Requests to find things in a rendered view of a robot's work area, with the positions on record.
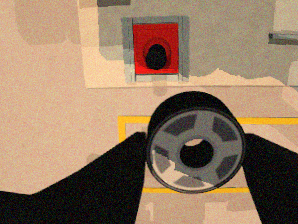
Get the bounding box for yellow rectangular tape outline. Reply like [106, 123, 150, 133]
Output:
[117, 116, 298, 193]

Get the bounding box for black wheel with grey rim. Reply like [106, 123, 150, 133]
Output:
[145, 91, 247, 194]

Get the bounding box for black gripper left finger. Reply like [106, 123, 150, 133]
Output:
[0, 131, 146, 224]

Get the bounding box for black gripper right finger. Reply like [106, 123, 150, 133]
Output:
[242, 133, 298, 224]

